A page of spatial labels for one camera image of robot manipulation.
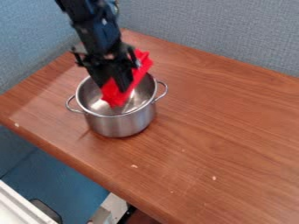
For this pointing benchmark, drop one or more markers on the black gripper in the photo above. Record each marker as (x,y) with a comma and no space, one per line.
(105,56)

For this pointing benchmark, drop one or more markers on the red cloth object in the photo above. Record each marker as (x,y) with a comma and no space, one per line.
(112,96)

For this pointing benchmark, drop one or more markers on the metal pot with handles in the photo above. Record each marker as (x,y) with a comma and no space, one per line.
(117,121)

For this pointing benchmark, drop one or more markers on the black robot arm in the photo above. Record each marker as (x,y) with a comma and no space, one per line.
(77,7)

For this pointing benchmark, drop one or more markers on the white appliance lower left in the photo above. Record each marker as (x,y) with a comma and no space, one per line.
(17,210)

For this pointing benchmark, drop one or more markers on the white table leg bracket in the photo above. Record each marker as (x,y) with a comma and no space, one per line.
(109,211)

